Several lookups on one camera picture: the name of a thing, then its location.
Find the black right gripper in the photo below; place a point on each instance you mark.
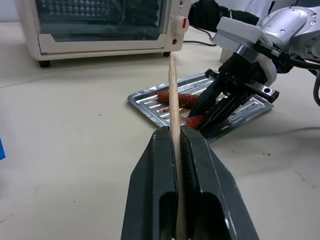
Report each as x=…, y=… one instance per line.
x=240, y=72

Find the long red sausage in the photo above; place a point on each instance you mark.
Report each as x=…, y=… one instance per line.
x=187, y=98

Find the black bulky object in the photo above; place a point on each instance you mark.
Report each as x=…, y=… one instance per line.
x=207, y=12

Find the white oven knob red mark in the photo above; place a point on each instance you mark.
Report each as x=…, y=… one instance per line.
x=178, y=24

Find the white toaster oven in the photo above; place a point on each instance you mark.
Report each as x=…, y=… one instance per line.
x=100, y=47

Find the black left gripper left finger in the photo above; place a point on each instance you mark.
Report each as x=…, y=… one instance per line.
x=150, y=187

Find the silver metal baking tray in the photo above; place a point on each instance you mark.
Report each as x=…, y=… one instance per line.
x=150, y=105

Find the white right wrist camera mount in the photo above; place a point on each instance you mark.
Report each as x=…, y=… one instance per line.
x=237, y=32

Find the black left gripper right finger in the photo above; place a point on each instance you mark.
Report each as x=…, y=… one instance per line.
x=215, y=190

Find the short red sausage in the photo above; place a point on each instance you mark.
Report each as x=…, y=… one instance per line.
x=193, y=121

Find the blue box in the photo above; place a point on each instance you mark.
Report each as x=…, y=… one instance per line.
x=2, y=148

